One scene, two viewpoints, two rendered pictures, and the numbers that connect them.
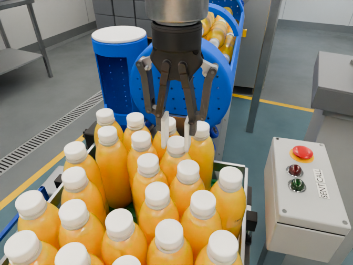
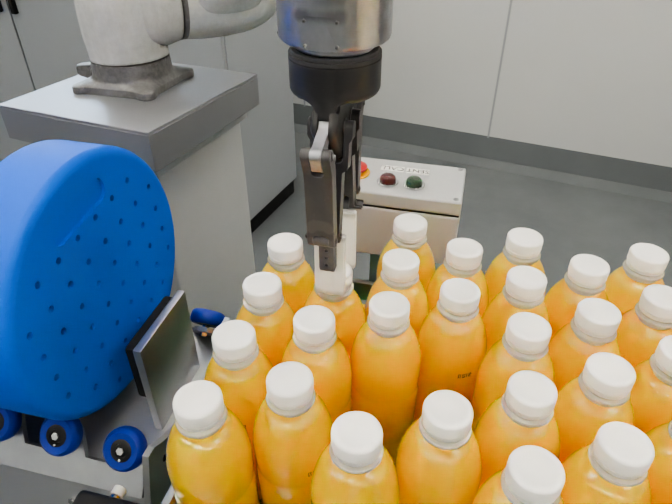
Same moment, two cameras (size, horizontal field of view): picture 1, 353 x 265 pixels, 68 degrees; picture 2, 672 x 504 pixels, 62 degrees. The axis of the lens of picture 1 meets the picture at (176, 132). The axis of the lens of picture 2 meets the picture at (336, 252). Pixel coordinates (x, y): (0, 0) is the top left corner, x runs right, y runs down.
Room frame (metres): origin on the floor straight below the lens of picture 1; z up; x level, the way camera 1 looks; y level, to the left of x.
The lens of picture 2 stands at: (0.40, 0.46, 1.46)
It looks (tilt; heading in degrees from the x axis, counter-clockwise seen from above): 36 degrees down; 270
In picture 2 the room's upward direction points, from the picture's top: straight up
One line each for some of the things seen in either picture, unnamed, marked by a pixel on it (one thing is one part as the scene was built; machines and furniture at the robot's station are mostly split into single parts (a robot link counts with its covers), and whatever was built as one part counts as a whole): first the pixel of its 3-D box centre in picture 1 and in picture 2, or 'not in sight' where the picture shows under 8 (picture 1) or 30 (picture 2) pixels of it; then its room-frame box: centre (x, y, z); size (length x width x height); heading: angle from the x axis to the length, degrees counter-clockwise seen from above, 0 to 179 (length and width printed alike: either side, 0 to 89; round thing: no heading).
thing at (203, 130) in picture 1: (200, 131); (285, 252); (0.46, -0.05, 1.10); 0.04 x 0.04 x 0.02
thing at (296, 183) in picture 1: (297, 183); (414, 181); (0.30, -0.20, 1.11); 0.02 x 0.02 x 0.01
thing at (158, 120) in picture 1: (155, 116); (325, 251); (0.41, 0.04, 1.16); 0.03 x 0.01 x 0.05; 76
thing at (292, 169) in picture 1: (295, 169); (388, 178); (0.33, -0.21, 1.11); 0.02 x 0.02 x 0.01
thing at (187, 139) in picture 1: (187, 133); (341, 238); (0.40, -0.02, 1.14); 0.03 x 0.01 x 0.07; 166
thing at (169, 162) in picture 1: (176, 181); (333, 349); (0.41, 0.00, 1.00); 0.07 x 0.07 x 0.19
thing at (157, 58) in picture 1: (176, 50); (335, 99); (0.40, 0.00, 1.29); 0.08 x 0.07 x 0.09; 76
